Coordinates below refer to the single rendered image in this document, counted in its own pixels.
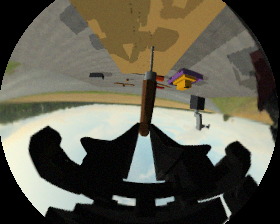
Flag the brown-handled awl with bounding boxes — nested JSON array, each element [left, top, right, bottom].
[[139, 46, 157, 137]]

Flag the purple shallow tray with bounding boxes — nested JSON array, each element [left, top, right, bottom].
[[167, 68, 204, 84]]

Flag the orange rectangular panel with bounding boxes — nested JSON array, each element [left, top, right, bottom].
[[67, 0, 226, 76]]

